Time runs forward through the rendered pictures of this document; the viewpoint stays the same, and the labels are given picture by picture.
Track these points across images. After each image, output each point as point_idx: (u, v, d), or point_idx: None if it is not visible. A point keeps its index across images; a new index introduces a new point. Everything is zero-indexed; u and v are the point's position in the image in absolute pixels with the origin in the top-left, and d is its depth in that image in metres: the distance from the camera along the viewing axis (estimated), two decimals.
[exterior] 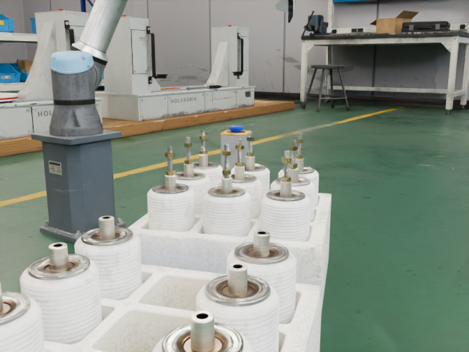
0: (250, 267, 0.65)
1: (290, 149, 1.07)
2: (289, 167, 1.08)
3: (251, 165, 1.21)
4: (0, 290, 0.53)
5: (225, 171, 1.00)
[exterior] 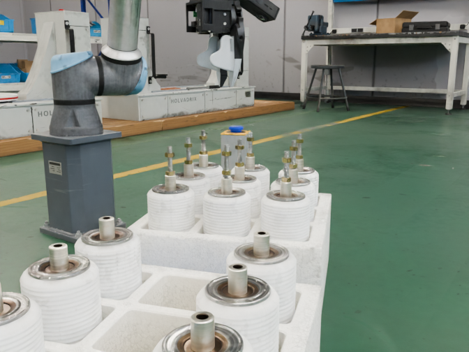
0: (250, 267, 0.65)
1: (290, 149, 1.07)
2: (289, 167, 1.08)
3: (251, 165, 1.21)
4: (0, 290, 0.53)
5: (230, 172, 1.00)
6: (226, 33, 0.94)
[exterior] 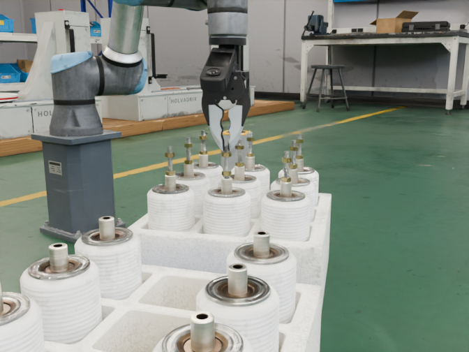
0: (250, 267, 0.65)
1: (290, 149, 1.07)
2: (289, 167, 1.08)
3: (251, 165, 1.21)
4: (0, 290, 0.53)
5: (225, 174, 0.99)
6: (230, 100, 0.95)
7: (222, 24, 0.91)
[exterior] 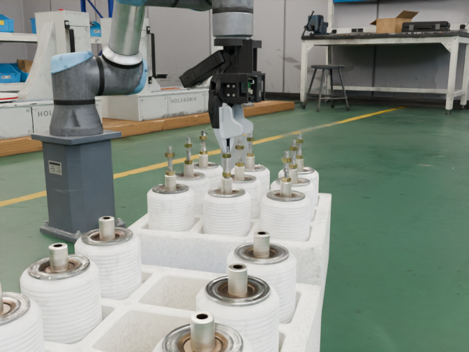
0: (250, 267, 0.65)
1: (290, 149, 1.07)
2: (289, 167, 1.08)
3: (251, 165, 1.21)
4: (0, 290, 0.53)
5: (225, 174, 1.00)
6: (220, 101, 0.96)
7: None
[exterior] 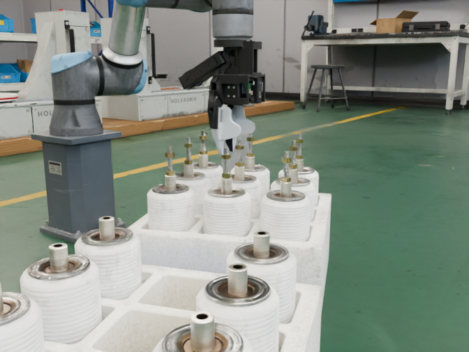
0: (250, 267, 0.65)
1: (290, 149, 1.07)
2: (289, 167, 1.08)
3: (251, 165, 1.21)
4: (0, 290, 0.53)
5: (230, 176, 0.99)
6: (221, 102, 0.96)
7: None
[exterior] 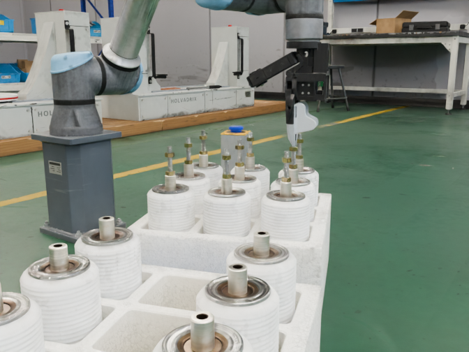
0: (250, 267, 0.65)
1: (297, 150, 1.07)
2: (296, 167, 1.08)
3: (251, 165, 1.21)
4: (0, 290, 0.53)
5: (227, 177, 0.99)
6: None
7: (285, 31, 1.02)
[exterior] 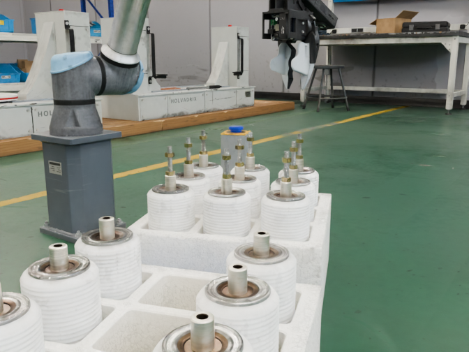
0: (250, 267, 0.65)
1: (297, 150, 1.07)
2: (297, 167, 1.08)
3: (251, 165, 1.21)
4: (0, 290, 0.53)
5: (227, 177, 0.99)
6: (294, 40, 1.03)
7: None
